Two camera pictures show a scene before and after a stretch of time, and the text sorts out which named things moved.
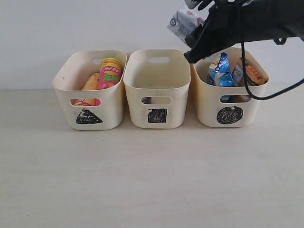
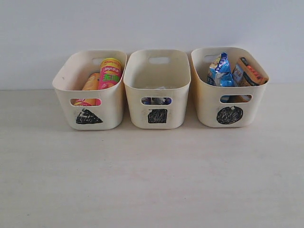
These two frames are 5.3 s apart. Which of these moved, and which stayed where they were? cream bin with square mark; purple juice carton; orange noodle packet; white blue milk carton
Moved: white blue milk carton
Stayed: cream bin with square mark; orange noodle packet; purple juice carton
